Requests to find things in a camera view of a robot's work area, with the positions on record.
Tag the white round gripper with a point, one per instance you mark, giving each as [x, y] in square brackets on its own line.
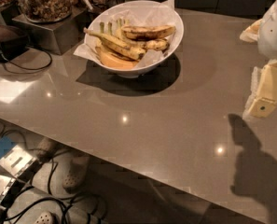
[274, 32]

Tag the spotted top banana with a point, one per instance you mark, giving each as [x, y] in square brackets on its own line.
[147, 32]

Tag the middle spotted banana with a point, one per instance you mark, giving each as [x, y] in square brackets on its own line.
[157, 44]

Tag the white paper bowl liner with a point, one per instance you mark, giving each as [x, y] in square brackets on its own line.
[150, 13]

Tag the long front spotted banana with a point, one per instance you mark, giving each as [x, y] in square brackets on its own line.
[118, 45]

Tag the white ceramic bowl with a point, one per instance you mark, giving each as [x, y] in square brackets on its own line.
[172, 19]

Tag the orange fruit in bowl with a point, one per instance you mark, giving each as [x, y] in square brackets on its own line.
[109, 59]

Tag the grey metal jar stand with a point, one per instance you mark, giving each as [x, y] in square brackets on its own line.
[56, 37]

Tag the grey perforated clog shoe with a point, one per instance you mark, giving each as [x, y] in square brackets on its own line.
[76, 173]

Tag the glass jar of nuts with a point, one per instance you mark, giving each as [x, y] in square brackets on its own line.
[45, 11]

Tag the dark brown appliance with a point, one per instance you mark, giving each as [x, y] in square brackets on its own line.
[13, 41]

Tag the silver box on floor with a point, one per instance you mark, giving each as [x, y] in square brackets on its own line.
[17, 161]

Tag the bottom grey clog shoe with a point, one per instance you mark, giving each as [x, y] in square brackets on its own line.
[45, 218]

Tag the blue box on floor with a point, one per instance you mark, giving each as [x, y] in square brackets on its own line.
[6, 144]

